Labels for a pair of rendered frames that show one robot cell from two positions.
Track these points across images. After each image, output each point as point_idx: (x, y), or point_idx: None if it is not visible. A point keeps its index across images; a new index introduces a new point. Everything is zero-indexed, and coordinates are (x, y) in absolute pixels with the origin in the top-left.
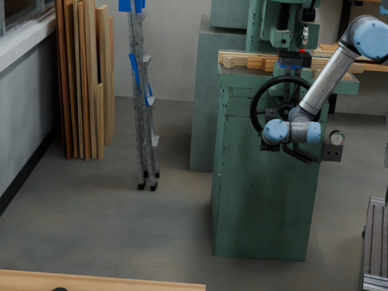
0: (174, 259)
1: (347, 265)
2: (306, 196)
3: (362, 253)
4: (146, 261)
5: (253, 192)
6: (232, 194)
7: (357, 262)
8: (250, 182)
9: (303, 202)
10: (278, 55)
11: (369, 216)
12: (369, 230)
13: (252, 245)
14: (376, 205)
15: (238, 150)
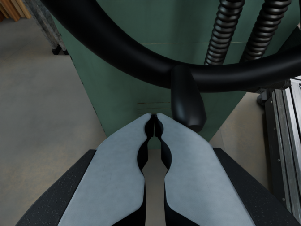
0: (69, 163)
1: (247, 147)
2: (224, 107)
3: (269, 144)
4: (39, 171)
5: (145, 110)
6: (115, 114)
7: (256, 142)
8: (139, 101)
9: (217, 113)
10: None
11: (289, 108)
12: (298, 141)
13: (150, 144)
14: (291, 82)
15: (102, 60)
